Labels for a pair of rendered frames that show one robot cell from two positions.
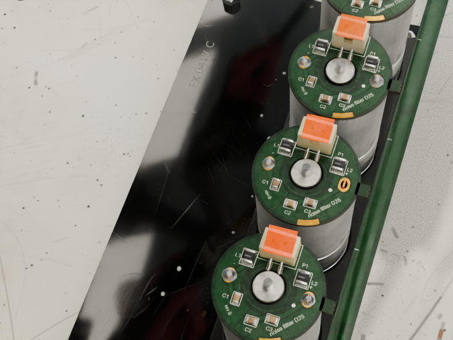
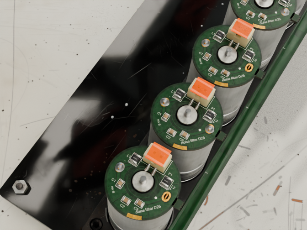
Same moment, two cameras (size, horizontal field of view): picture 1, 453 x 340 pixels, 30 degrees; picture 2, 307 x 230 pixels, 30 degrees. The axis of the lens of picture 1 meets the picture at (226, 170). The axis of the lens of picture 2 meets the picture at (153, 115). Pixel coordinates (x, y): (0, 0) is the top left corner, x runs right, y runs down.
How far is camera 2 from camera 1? 0.03 m
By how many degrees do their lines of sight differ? 2
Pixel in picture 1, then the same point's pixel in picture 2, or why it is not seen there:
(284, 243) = (204, 90)
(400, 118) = (293, 37)
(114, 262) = (87, 90)
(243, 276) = (173, 105)
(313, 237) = (220, 96)
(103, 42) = not seen: outside the picture
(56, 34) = not seen: outside the picture
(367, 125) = (271, 39)
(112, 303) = (79, 114)
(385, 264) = (255, 138)
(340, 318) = (226, 144)
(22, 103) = not seen: outside the picture
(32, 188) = (44, 34)
